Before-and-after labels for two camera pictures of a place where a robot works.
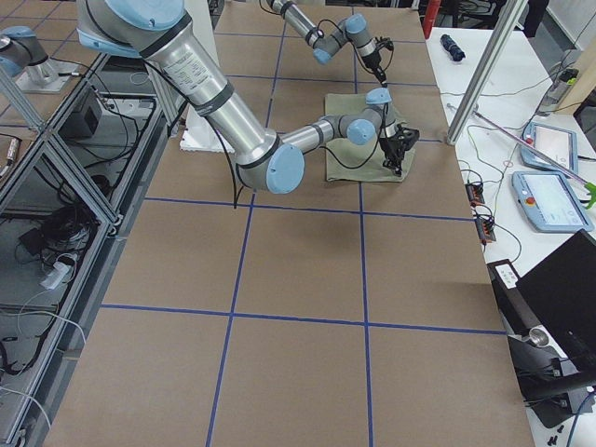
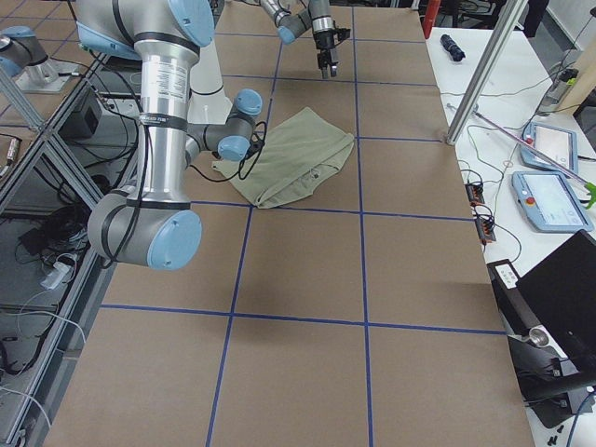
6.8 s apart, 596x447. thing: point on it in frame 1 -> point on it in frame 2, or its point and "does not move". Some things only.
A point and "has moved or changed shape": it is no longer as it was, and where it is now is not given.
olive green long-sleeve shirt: [351, 162] has moved or changed shape
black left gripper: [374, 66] -> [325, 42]
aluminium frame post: [505, 28] does not move
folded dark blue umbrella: [456, 53] does not move
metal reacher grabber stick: [589, 186] does not move
